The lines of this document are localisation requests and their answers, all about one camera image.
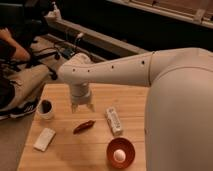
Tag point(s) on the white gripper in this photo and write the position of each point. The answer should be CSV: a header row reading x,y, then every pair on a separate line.
x,y
81,94

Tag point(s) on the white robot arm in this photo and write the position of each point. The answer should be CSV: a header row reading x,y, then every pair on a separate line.
x,y
179,106

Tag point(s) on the person's forearm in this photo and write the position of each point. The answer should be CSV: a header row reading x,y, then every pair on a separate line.
x,y
10,48

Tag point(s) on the red chili pepper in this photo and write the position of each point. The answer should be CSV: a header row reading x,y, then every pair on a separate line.
x,y
83,126

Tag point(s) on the white cup with dark inside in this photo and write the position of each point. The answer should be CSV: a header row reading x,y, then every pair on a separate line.
x,y
45,109

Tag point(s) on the white flat sponge block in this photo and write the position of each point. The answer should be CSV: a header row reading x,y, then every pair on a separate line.
x,y
44,139

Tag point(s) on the red bowl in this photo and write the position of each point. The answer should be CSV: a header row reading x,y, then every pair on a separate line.
x,y
125,145

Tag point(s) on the black sneaker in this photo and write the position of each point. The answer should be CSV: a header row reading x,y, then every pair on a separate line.
x,y
17,112

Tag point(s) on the white egg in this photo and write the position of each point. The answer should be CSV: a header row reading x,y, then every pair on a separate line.
x,y
119,156

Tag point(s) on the white spray bottle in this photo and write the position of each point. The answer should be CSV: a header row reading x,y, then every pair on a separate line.
x,y
55,13

